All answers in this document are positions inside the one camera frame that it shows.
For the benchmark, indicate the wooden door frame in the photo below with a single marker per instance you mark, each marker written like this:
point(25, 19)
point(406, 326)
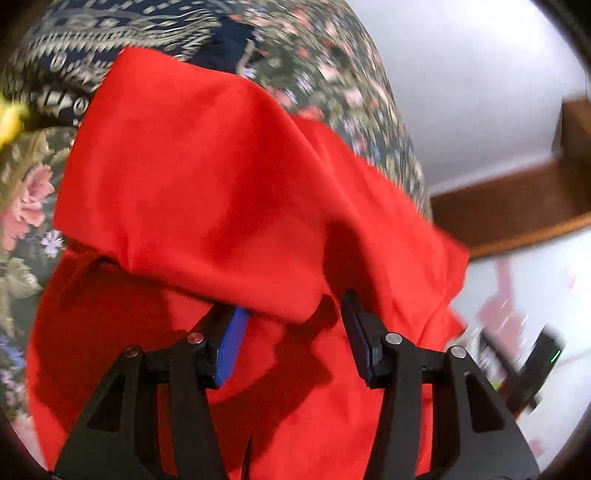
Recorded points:
point(529, 207)

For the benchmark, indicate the yellow garment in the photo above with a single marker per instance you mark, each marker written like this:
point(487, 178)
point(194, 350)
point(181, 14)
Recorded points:
point(13, 116)

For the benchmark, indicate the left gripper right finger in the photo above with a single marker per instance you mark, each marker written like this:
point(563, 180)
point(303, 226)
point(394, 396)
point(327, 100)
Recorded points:
point(474, 435)

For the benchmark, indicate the floral bed cover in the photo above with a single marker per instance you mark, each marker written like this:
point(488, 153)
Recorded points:
point(314, 57)

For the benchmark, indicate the navy patterned garment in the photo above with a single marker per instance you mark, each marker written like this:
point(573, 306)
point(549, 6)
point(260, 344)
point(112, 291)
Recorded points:
point(64, 58)

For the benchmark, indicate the red zip jacket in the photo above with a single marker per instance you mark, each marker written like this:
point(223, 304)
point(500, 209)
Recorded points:
point(187, 186)

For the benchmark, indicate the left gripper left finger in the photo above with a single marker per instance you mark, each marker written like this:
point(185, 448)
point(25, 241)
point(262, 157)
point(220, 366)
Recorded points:
point(116, 435)

